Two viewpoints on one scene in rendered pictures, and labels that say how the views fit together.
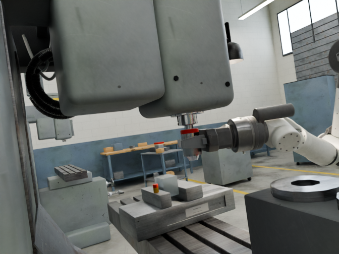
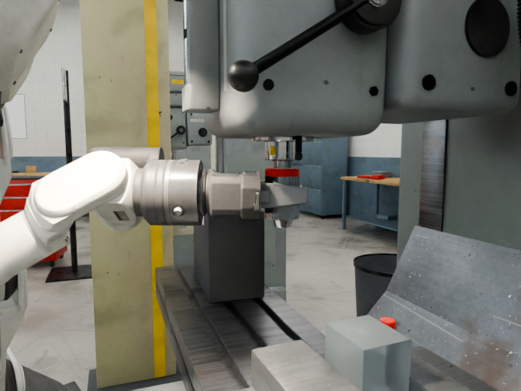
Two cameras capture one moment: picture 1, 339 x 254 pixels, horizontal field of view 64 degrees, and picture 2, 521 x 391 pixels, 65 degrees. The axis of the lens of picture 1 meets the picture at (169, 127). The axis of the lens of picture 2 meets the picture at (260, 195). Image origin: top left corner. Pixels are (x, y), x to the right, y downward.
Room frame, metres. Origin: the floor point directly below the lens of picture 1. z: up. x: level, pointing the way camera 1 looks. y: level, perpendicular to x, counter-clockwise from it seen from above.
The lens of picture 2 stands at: (1.24, -0.03, 1.29)
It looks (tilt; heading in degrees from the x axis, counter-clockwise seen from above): 6 degrees down; 185
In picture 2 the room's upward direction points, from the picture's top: straight up
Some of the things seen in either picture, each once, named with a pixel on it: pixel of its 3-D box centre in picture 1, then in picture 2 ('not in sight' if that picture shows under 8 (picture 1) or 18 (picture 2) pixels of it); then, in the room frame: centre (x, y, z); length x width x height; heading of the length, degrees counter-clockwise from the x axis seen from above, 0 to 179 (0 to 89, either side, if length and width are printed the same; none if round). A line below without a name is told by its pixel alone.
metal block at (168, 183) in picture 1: (166, 185); (365, 361); (0.87, 0.04, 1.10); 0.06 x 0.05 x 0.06; 28
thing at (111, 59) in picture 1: (101, 51); (407, 27); (0.61, 0.13, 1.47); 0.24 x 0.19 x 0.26; 25
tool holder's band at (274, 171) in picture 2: (189, 131); (282, 171); (0.69, -0.05, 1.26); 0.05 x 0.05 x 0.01
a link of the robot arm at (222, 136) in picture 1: (225, 137); (215, 195); (0.70, -0.14, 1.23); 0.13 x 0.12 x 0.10; 6
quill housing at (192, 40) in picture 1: (176, 50); (286, 12); (0.69, -0.04, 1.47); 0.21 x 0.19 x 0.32; 25
